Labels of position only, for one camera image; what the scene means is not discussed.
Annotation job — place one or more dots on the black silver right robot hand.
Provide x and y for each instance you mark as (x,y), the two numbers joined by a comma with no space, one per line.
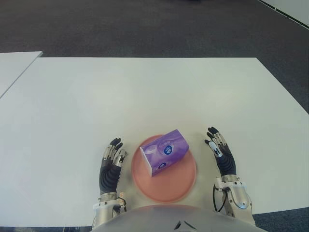
(227,164)

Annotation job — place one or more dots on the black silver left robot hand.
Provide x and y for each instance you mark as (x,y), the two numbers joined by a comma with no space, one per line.
(108,176)

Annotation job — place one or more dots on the purple tissue paper pack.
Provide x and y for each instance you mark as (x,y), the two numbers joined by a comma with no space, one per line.
(166,149)

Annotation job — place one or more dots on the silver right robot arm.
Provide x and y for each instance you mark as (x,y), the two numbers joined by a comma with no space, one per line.
(236,198)

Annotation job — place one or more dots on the pink round plate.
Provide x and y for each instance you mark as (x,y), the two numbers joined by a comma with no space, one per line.
(166,188)

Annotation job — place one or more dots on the silver robot torso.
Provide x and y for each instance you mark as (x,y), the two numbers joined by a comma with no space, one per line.
(157,218)

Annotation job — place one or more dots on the white side table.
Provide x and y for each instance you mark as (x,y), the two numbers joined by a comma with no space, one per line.
(14,67)

